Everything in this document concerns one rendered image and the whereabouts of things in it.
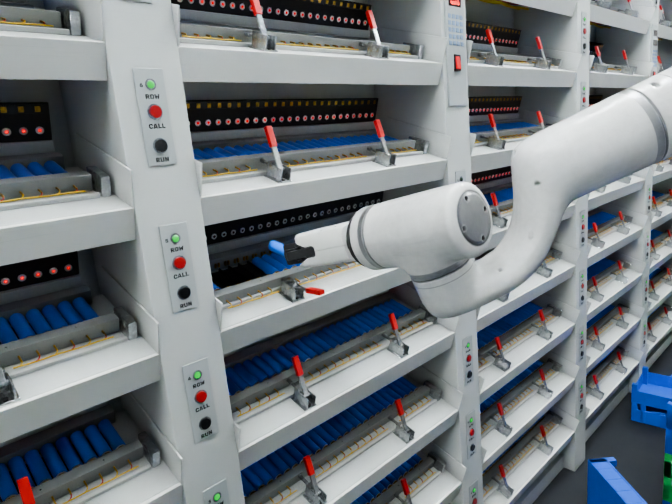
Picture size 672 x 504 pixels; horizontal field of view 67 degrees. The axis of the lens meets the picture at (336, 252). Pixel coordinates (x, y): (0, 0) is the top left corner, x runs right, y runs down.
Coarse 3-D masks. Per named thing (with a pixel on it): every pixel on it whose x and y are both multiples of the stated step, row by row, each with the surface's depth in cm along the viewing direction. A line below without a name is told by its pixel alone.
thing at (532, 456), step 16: (544, 416) 181; (560, 416) 182; (528, 432) 174; (544, 432) 168; (560, 432) 178; (512, 448) 164; (528, 448) 167; (544, 448) 168; (560, 448) 172; (496, 464) 157; (512, 464) 161; (528, 464) 162; (544, 464) 163; (496, 480) 152; (512, 480) 156; (528, 480) 156; (496, 496) 149; (512, 496) 150
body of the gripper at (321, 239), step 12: (324, 228) 68; (336, 228) 65; (348, 228) 65; (300, 240) 70; (312, 240) 68; (324, 240) 66; (336, 240) 65; (348, 240) 64; (324, 252) 67; (336, 252) 65; (348, 252) 65; (312, 264) 69; (324, 264) 68; (360, 264) 66
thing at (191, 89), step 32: (32, 0) 73; (352, 0) 115; (0, 96) 71; (32, 96) 74; (192, 96) 91; (224, 96) 95; (256, 96) 100; (288, 96) 105; (320, 96) 111; (352, 96) 118; (480, 96) 155; (64, 128) 77; (64, 160) 77; (96, 288) 82
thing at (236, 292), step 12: (336, 264) 98; (264, 276) 88; (276, 276) 89; (288, 276) 90; (300, 276) 92; (324, 276) 94; (228, 288) 83; (240, 288) 83; (252, 288) 85; (264, 288) 87; (228, 300) 82; (240, 300) 83; (252, 300) 83
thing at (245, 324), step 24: (336, 216) 114; (240, 240) 97; (264, 240) 101; (336, 288) 92; (360, 288) 97; (384, 288) 103; (240, 312) 81; (264, 312) 82; (288, 312) 85; (312, 312) 89; (240, 336) 79; (264, 336) 83
